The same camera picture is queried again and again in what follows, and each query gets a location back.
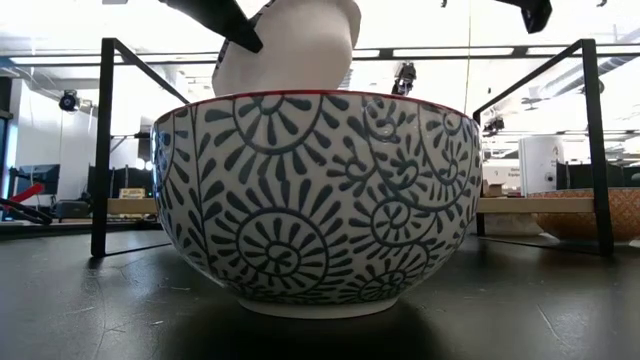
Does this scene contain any grey floral bowl red inside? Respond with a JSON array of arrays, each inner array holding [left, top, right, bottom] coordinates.
[[151, 89, 484, 321]]

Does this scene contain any orange patterned ceramic bowl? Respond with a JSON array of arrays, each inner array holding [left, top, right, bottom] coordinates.
[[527, 188, 640, 244]]

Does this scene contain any black metal wooden shelf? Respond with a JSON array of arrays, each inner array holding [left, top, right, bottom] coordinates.
[[89, 37, 616, 259]]

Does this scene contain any long ceiling light fixture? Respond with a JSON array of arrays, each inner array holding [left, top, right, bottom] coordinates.
[[8, 46, 584, 66]]

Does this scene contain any black hanging ceiling device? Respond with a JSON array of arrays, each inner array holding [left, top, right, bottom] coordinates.
[[390, 61, 418, 97]]

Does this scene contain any white cylindrical container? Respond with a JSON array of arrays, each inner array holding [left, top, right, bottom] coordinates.
[[518, 134, 566, 197]]

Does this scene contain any white printed box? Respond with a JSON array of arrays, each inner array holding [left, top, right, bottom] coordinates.
[[482, 159, 521, 189]]

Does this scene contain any black room divider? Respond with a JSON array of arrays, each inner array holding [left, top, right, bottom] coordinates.
[[555, 160, 640, 190], [87, 167, 154, 200]]

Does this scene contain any brown cardboard box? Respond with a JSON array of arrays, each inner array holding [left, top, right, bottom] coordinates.
[[481, 179, 507, 199]]

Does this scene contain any black background device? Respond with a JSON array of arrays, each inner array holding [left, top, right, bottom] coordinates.
[[53, 199, 92, 221]]

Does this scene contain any background computer monitor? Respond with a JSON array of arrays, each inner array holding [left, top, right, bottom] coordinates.
[[16, 163, 62, 197]]

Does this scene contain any red bar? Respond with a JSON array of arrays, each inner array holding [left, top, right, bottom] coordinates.
[[7, 182, 46, 207]]

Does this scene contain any black ceiling camera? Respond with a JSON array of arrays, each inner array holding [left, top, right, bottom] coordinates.
[[58, 89, 81, 113], [481, 115, 506, 137]]

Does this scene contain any black curved hose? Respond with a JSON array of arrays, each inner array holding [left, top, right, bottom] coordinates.
[[0, 196, 54, 226]]

